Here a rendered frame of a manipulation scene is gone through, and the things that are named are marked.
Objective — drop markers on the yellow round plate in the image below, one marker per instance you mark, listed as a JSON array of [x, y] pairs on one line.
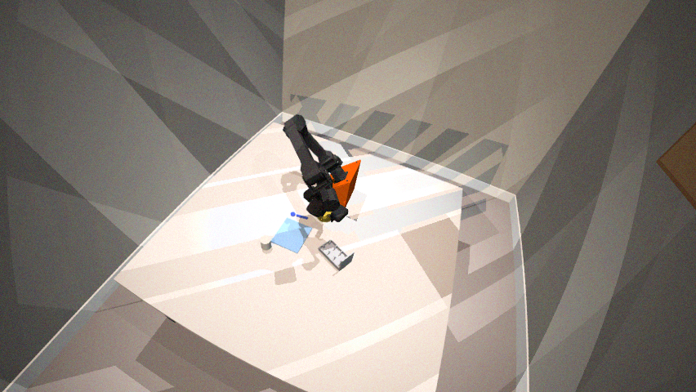
[[325, 218]]

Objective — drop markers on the light blue flat mat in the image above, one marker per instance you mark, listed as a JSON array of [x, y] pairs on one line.
[[291, 235]]

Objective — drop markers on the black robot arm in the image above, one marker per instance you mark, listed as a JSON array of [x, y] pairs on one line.
[[314, 172]]

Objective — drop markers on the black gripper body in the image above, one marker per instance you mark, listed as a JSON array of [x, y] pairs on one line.
[[337, 215]]

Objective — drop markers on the grey cylinder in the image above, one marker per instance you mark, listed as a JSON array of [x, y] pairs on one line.
[[265, 242]]

